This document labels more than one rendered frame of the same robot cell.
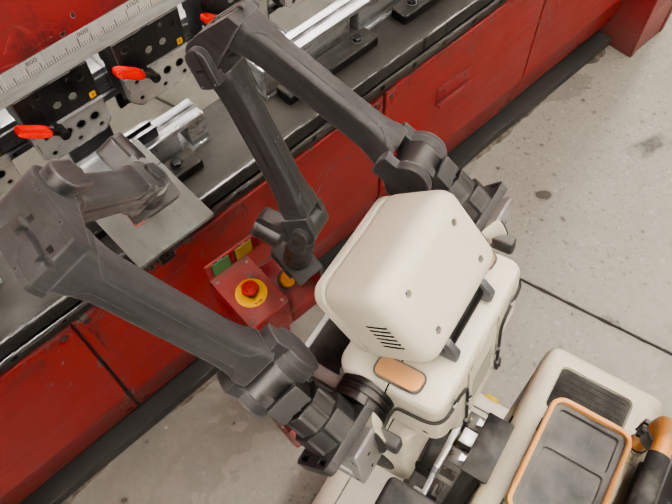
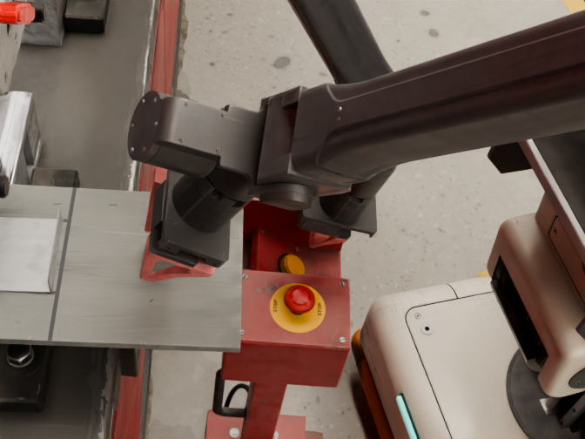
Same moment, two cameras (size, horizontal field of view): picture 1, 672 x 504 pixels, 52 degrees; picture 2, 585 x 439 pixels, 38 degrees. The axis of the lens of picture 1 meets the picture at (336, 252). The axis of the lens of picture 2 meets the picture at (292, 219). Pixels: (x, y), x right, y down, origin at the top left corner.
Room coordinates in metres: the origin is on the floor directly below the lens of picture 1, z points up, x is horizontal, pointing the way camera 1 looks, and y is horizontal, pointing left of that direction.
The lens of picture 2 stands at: (0.43, 0.68, 1.74)
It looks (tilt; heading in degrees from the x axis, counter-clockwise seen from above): 54 degrees down; 302
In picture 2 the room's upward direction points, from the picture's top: 11 degrees clockwise
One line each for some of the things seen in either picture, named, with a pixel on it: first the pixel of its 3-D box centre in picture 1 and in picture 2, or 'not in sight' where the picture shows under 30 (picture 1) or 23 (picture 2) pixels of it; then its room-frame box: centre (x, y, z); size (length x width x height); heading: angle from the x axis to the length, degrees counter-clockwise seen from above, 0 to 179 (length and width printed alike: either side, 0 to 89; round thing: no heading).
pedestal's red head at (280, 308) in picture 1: (266, 283); (288, 287); (0.74, 0.16, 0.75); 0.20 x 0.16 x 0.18; 129
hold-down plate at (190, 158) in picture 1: (142, 193); (37, 280); (0.90, 0.43, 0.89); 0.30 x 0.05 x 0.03; 132
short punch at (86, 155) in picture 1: (88, 140); not in sight; (0.92, 0.49, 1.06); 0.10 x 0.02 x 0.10; 132
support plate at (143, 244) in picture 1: (139, 201); (110, 264); (0.81, 0.40, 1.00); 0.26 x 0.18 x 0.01; 42
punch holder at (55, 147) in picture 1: (55, 103); not in sight; (0.90, 0.51, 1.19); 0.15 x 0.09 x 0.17; 132
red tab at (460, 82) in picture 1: (455, 86); not in sight; (1.48, -0.38, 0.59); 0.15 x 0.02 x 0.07; 132
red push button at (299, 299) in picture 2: (250, 290); (299, 303); (0.70, 0.19, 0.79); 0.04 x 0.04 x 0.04
